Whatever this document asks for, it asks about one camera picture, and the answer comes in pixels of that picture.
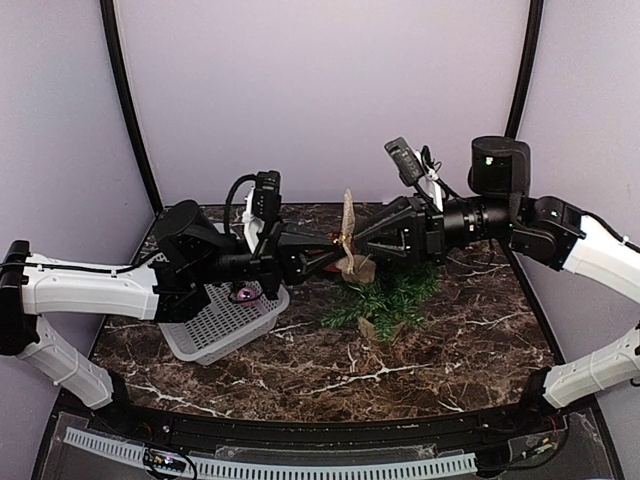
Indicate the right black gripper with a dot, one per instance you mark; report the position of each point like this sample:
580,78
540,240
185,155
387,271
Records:
421,229

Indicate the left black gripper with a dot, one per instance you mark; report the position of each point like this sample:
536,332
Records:
282,251

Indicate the small seashell ornament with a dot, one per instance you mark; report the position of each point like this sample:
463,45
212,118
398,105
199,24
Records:
348,217

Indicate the small potted christmas tree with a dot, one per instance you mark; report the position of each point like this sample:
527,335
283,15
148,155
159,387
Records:
395,297

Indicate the white plastic basket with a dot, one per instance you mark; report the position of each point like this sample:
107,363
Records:
225,320

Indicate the red floral plate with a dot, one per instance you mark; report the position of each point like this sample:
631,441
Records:
349,261

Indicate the knit doll ornament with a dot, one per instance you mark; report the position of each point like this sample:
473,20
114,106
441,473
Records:
365,274

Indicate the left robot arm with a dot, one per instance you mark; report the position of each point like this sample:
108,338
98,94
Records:
34,285

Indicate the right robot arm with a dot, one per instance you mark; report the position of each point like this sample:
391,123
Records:
547,229

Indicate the pink ball ornament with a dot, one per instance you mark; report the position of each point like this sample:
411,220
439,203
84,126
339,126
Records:
246,295

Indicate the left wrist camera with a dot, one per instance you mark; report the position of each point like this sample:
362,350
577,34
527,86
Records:
262,206

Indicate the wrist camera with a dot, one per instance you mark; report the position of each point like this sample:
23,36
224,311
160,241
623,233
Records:
262,206
415,172

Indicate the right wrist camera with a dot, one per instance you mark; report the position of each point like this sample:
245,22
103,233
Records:
415,172

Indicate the white cable duct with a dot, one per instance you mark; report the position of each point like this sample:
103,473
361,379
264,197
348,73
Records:
253,463

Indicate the right black frame post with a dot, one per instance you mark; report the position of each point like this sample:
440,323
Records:
525,70

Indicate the black front rail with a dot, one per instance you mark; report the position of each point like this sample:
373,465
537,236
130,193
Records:
484,430

